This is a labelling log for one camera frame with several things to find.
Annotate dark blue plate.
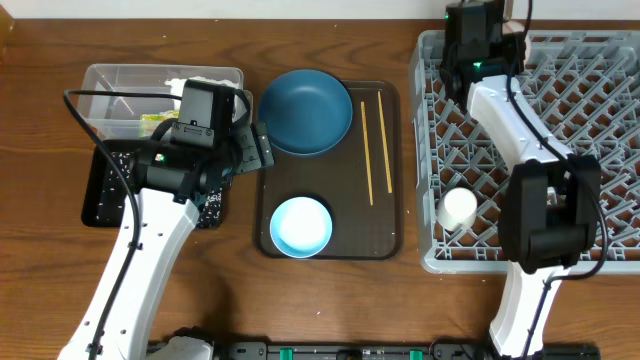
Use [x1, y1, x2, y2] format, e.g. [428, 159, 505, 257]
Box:
[258, 69, 353, 156]

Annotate light blue bowl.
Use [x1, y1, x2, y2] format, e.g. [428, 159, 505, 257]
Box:
[269, 197, 333, 259]

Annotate white tissue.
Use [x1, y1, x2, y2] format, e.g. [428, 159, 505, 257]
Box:
[164, 76, 240, 96]

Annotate yellow green snack wrapper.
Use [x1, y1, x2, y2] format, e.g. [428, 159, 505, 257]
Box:
[139, 110, 179, 137]

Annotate white cup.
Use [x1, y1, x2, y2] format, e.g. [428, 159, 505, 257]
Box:
[436, 187, 478, 232]

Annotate pink bowl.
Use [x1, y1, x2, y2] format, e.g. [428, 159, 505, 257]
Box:
[502, 20, 529, 49]

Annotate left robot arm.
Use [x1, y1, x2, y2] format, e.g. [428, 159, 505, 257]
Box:
[59, 79, 274, 359]

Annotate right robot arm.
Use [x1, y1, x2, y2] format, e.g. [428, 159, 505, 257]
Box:
[440, 1, 608, 359]

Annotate grey dishwasher rack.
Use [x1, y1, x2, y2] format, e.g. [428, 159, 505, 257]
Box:
[408, 30, 639, 275]

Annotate dark brown tray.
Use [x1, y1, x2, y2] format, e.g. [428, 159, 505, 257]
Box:
[254, 80, 403, 261]

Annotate right wooden chopstick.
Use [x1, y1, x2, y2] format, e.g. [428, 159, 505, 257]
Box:
[377, 91, 393, 194]

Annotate clear plastic bin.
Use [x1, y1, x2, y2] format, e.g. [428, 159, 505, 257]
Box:
[77, 64, 244, 139]

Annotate black plastic bin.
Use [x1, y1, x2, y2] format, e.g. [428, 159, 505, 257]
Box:
[81, 139, 223, 229]

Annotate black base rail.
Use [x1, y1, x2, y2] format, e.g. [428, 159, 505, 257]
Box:
[147, 327, 601, 360]

